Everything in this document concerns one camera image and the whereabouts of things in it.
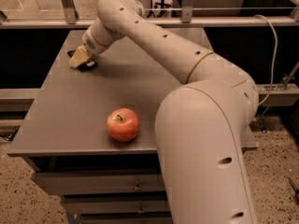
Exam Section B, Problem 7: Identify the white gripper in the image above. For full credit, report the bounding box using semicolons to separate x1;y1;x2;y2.
69;19;121;68

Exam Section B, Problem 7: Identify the black rxbar chocolate wrapper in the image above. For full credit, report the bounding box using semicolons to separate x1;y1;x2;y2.
67;49;97;72

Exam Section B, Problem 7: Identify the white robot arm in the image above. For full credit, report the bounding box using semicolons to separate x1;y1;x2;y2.
70;0;259;224

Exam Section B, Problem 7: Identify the grey metal railing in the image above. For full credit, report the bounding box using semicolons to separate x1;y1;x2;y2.
0;0;299;29

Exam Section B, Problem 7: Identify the red apple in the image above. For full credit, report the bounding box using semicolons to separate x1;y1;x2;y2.
106;108;139;142

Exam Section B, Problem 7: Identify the grey drawer cabinet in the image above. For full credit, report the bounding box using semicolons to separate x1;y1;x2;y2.
7;27;259;224

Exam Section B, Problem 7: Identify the top grey drawer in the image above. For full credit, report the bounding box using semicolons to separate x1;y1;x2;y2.
32;170;164;196

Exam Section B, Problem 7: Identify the grey drawer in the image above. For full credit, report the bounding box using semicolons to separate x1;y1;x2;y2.
32;170;164;196
78;212;173;224
62;192;170;215

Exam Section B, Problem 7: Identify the middle grey drawer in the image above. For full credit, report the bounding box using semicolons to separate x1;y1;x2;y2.
62;192;170;215

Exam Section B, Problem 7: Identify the bottom grey drawer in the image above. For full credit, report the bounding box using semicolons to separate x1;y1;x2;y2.
78;212;173;224

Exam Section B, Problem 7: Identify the white cable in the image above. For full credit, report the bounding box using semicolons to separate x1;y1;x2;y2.
252;14;278;107

